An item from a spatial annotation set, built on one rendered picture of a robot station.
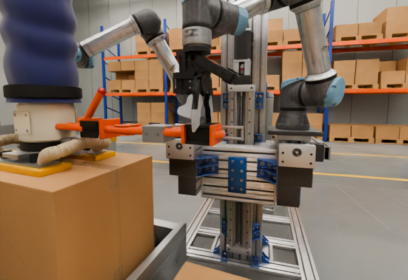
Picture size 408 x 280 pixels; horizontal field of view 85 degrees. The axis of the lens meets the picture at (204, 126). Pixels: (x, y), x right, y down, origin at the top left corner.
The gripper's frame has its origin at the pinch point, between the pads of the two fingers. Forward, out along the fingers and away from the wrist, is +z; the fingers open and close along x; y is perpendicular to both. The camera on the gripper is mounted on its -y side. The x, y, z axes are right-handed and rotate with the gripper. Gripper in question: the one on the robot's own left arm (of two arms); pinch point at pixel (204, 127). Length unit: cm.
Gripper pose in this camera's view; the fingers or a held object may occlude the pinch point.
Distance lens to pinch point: 58.1
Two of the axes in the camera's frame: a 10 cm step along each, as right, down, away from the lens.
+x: -3.7, 0.9, -9.2
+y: -9.3, -0.4, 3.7
